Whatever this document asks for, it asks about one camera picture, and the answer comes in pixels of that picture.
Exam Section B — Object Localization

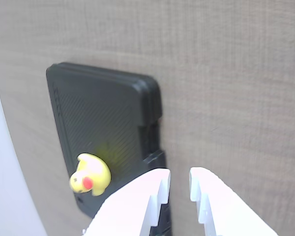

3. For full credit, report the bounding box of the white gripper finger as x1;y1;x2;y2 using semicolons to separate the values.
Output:
189;167;279;236
82;168;172;236

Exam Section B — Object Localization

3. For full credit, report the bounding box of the yellow rubber duck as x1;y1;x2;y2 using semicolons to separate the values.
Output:
68;152;112;197

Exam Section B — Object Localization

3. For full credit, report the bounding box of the black plastic case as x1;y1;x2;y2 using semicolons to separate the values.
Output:
45;62;173;236

